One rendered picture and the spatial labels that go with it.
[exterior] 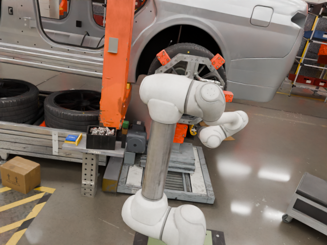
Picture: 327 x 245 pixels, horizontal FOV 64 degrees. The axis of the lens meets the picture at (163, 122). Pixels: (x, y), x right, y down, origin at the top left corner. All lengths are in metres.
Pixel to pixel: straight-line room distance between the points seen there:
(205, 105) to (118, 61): 1.05
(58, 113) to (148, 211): 1.38
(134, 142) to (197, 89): 1.38
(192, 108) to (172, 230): 0.56
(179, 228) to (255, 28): 1.77
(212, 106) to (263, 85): 1.68
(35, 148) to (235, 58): 1.85
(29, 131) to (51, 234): 0.84
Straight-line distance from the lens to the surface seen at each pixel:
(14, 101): 2.55
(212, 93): 0.89
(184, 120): 2.17
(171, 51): 2.04
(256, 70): 2.49
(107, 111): 1.96
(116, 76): 1.86
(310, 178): 2.47
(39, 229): 1.98
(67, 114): 2.28
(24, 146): 2.42
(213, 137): 1.42
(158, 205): 1.19
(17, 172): 2.18
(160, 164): 1.08
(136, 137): 2.20
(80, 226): 1.96
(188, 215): 1.19
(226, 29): 2.36
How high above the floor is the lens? 1.43
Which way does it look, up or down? 24 degrees down
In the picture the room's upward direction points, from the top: 10 degrees clockwise
